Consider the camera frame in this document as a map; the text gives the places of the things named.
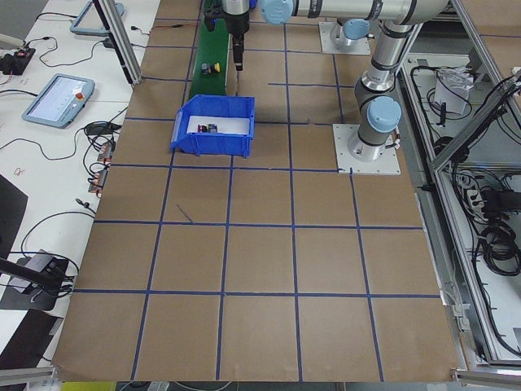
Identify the teach pendant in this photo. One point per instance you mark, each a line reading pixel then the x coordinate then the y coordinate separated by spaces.
pixel 60 101
pixel 88 22

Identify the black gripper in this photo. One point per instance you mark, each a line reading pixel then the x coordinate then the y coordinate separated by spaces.
pixel 238 24

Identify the white foam bin liner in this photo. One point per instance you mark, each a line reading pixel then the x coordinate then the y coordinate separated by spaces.
pixel 226 125

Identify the teach pendant far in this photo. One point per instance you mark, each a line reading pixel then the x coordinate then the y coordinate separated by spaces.
pixel 88 22

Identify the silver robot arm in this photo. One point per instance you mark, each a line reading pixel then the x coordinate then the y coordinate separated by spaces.
pixel 347 32
pixel 380 114

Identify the green conveyor belt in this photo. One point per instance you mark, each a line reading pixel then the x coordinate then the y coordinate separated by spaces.
pixel 212 47

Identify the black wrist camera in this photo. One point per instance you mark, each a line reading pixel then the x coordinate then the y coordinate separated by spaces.
pixel 210 21

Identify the teach pendant near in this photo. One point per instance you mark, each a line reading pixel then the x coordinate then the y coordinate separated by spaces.
pixel 60 101

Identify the red push button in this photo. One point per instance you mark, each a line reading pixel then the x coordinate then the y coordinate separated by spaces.
pixel 207 128

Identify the blue bin left side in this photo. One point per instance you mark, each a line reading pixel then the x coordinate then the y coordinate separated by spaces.
pixel 214 143

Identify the aluminium frame post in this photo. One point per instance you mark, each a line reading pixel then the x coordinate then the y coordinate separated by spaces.
pixel 112 22

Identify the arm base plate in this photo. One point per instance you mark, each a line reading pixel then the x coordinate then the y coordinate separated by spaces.
pixel 355 157
pixel 328 47

